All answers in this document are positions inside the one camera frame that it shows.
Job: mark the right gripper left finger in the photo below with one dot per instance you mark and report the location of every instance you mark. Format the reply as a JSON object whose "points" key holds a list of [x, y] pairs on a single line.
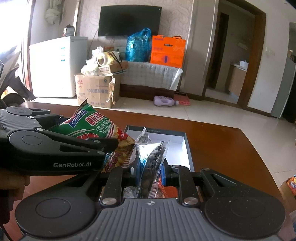
{"points": [[118, 179]]}

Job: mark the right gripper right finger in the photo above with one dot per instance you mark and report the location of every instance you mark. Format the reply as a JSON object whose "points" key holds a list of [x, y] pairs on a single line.
{"points": [[180, 177]]}

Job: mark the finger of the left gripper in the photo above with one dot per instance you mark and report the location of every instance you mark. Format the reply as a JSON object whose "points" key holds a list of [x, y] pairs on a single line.
{"points": [[43, 142], [44, 117]]}

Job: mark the orange snack packet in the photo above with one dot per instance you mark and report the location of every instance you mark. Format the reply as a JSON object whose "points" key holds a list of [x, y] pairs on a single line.
{"points": [[166, 192]]}

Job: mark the clear dark snack packet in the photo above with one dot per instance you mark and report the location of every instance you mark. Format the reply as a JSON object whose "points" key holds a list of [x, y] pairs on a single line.
{"points": [[149, 156]]}

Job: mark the green shrimp chips bag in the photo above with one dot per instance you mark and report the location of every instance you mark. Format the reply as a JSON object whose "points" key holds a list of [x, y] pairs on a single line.
{"points": [[86, 123]]}

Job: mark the bag of colourful snacks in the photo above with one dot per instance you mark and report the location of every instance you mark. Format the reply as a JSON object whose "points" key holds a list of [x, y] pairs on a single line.
{"points": [[287, 190]]}

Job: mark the person's left hand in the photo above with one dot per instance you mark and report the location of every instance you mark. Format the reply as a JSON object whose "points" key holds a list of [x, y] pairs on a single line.
{"points": [[14, 183]]}

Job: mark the grey shallow cardboard box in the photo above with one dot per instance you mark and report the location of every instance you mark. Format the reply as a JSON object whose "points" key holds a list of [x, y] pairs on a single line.
{"points": [[178, 150]]}

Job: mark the white mini fridge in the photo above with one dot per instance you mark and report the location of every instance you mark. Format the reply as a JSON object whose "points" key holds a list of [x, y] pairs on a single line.
{"points": [[54, 64]]}

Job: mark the large brown cardboard carton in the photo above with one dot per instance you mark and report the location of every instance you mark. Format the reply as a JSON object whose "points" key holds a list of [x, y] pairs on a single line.
{"points": [[99, 90]]}

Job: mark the white plastic bags pile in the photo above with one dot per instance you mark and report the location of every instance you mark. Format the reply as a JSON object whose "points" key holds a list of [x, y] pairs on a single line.
{"points": [[91, 67]]}

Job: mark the pink floor mat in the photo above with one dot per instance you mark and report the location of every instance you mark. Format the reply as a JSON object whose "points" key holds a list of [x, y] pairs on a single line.
{"points": [[182, 99]]}

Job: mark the purple detergent bottle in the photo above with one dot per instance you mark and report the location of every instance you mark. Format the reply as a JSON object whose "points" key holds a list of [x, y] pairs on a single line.
{"points": [[165, 101]]}

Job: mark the small open cardboard box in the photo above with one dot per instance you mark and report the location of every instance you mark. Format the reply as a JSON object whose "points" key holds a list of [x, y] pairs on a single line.
{"points": [[113, 68]]}

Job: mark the white cloth covered cabinet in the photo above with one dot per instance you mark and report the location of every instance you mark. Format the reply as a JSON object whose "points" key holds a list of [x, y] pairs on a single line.
{"points": [[146, 80]]}

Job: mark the wooden kitchen cabinet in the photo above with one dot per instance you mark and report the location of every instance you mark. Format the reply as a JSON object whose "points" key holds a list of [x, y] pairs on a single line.
{"points": [[235, 80]]}

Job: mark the blue plastic bag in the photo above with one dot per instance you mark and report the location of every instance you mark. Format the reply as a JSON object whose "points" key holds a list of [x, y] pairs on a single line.
{"points": [[139, 46]]}

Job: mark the orange cardboard box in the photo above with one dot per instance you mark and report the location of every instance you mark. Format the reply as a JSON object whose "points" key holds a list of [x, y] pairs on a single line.
{"points": [[168, 51]]}

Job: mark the white pot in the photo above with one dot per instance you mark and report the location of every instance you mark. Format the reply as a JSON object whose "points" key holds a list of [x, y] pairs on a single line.
{"points": [[243, 64]]}

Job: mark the black wall television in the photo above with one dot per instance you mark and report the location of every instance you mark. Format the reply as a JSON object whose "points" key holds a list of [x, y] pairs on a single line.
{"points": [[125, 20]]}

